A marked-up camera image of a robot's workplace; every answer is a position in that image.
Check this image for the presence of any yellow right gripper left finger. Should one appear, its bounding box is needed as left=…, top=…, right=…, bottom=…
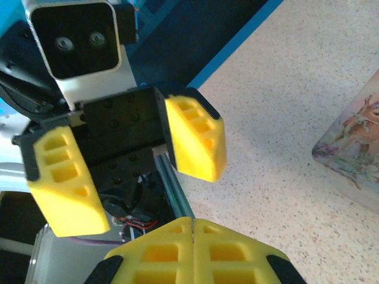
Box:
left=85, top=217, right=194, bottom=284

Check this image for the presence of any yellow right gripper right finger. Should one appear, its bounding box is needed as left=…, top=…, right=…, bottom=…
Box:
left=192, top=218, right=307, bottom=284

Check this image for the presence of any blue table edge trim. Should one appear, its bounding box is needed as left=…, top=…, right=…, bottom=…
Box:
left=188, top=0, right=285, bottom=89

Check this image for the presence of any decorated tin box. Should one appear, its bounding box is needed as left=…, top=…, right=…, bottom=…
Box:
left=311, top=69, right=379, bottom=212

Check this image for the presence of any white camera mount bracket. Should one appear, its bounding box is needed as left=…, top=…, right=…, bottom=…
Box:
left=57, top=53, right=136, bottom=109

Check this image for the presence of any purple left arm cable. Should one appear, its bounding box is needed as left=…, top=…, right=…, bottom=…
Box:
left=69, top=235, right=128, bottom=248

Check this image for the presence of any long aluminium frame rail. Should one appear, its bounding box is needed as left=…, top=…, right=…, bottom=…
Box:
left=153, top=153, right=195, bottom=221

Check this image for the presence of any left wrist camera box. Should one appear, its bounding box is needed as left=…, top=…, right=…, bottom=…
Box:
left=22, top=0, right=123, bottom=80

